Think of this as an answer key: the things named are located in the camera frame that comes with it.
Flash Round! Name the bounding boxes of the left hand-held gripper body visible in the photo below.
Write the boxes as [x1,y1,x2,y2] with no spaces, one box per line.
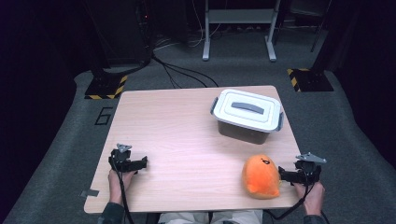
[108,143,135,174]

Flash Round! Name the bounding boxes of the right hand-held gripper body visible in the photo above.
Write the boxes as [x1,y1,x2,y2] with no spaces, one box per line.
[294,151,327,187]

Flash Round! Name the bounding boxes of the orange plush toy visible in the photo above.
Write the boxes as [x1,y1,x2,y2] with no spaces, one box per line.
[241,154,281,200]

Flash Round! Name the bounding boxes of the translucent grey storage box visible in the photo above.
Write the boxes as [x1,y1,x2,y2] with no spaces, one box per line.
[210,96,285,146]

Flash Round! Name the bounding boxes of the white box lid grey handle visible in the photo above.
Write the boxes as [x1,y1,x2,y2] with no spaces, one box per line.
[213,89,283,133]

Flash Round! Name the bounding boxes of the person's left hand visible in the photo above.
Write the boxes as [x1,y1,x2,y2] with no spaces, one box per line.
[107,170,136,204]

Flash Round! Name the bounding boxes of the person's right hand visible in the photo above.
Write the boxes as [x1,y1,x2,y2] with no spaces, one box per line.
[293,183,326,217]

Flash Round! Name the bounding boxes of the grey tape piece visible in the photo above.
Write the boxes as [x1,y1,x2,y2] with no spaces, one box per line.
[79,189,100,199]

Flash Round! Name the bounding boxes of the black stand base striped edge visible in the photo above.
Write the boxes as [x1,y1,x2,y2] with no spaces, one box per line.
[287,68,334,92]
[84,74,129,101]

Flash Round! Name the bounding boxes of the person's legs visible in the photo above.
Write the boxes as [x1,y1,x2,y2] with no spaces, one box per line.
[157,209,264,224]

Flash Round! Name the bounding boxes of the left hand-held gripper black cable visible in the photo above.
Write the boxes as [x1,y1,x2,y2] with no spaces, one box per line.
[110,158,135,224]

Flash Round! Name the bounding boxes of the hand-held gripper black cable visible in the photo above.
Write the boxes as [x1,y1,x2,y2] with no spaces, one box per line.
[110,158,135,224]
[263,174,331,224]

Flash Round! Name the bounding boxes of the right hand-held gripper black cable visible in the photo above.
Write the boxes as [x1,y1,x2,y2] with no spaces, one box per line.
[263,174,331,224]

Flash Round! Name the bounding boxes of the black floor cables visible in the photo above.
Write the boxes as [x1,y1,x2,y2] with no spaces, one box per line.
[152,54,219,89]

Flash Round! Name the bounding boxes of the white metal desk frame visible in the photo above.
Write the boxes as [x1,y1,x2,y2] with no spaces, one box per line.
[202,0,281,63]

